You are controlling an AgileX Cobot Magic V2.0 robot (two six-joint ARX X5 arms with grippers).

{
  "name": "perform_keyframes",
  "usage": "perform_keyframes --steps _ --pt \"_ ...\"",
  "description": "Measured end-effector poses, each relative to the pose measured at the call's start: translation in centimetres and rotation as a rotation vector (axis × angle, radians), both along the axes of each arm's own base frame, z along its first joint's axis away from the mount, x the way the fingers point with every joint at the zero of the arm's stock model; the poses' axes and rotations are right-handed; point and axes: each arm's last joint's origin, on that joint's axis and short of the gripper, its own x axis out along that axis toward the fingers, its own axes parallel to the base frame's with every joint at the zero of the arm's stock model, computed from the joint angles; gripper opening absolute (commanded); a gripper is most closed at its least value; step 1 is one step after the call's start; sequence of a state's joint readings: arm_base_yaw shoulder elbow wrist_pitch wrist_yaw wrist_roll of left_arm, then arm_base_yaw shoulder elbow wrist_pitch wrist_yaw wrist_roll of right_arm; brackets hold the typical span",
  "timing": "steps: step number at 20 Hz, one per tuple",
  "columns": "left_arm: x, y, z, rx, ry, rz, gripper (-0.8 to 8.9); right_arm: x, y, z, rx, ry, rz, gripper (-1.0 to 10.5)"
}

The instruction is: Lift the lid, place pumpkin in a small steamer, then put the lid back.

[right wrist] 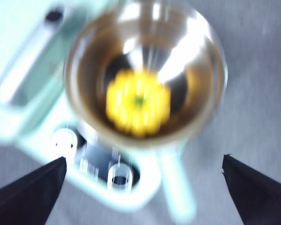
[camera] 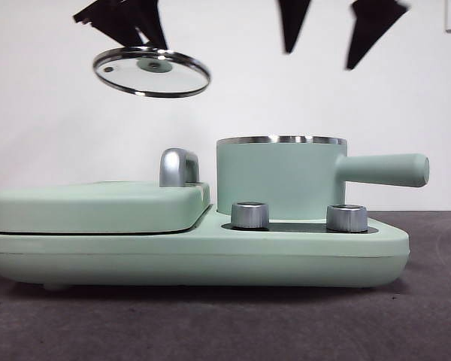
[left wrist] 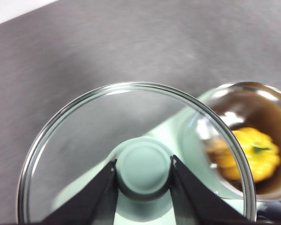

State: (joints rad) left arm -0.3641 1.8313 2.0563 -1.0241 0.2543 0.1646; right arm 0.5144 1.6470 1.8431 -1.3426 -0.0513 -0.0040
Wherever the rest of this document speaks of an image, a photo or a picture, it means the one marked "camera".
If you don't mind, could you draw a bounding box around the silver control knob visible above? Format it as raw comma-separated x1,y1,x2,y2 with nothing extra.
325,205,368,232
230,202,271,230

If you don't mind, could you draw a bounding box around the chrome grill cover handle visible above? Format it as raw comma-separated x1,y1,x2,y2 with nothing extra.
159,148,201,188

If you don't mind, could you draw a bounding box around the glass lid with green knob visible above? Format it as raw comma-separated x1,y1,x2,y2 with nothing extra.
92,45,212,100

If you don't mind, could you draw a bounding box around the mint green grill cover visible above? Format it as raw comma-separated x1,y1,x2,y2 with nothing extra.
0,181,212,234

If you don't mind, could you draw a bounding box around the mint green breakfast machine base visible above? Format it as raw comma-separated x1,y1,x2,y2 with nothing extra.
0,202,411,293

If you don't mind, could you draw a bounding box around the mint green handled pot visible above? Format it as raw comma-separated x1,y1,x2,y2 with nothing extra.
215,134,431,223

